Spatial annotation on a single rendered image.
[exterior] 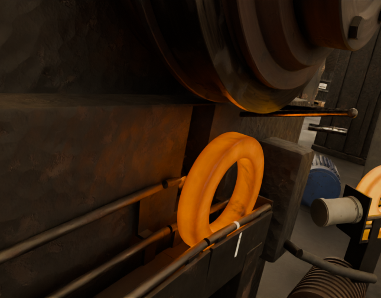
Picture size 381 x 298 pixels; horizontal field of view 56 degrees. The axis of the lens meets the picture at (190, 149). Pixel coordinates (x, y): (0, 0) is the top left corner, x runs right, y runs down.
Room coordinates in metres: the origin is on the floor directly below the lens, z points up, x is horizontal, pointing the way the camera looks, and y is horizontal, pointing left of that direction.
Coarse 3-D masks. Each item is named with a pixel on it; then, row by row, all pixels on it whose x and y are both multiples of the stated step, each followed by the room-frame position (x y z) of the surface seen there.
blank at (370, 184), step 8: (376, 168) 0.76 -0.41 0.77; (368, 176) 0.75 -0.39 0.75; (376, 176) 0.73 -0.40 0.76; (360, 184) 0.74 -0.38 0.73; (368, 184) 0.73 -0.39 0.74; (376, 184) 0.73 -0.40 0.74; (368, 192) 0.72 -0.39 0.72; (376, 192) 0.73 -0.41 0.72; (376, 200) 0.73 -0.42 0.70; (376, 208) 0.74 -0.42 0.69
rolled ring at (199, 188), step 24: (216, 144) 0.46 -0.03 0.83; (240, 144) 0.47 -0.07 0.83; (192, 168) 0.44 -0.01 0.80; (216, 168) 0.43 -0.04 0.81; (240, 168) 0.54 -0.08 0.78; (192, 192) 0.42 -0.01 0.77; (240, 192) 0.54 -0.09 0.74; (192, 216) 0.41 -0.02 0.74; (240, 216) 0.52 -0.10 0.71; (192, 240) 0.43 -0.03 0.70
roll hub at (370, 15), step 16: (304, 0) 0.37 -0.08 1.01; (320, 0) 0.36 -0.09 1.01; (336, 0) 0.35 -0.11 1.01; (352, 0) 0.38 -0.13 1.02; (368, 0) 0.47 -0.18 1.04; (304, 16) 0.39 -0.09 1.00; (320, 16) 0.38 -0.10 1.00; (336, 16) 0.37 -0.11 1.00; (352, 16) 0.40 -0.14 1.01; (368, 16) 0.46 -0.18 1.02; (304, 32) 0.41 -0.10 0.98; (320, 32) 0.40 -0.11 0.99; (336, 32) 0.39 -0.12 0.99; (368, 32) 0.47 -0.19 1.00; (352, 48) 0.43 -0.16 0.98
